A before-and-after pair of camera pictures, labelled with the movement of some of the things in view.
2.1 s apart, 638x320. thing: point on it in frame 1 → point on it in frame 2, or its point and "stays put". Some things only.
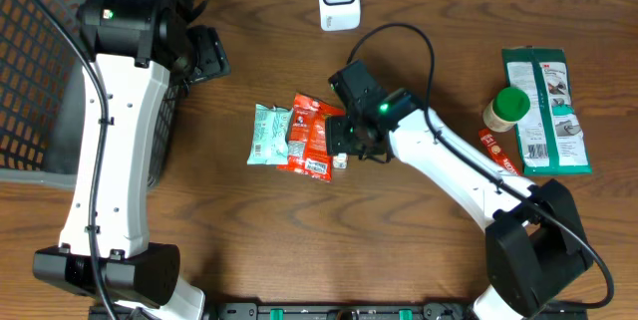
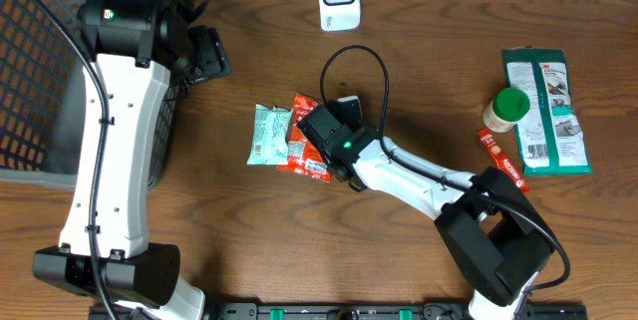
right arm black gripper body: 347,132 → 330,160
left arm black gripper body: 210,57 stays put
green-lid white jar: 508,106 stays put
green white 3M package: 551,135 stays put
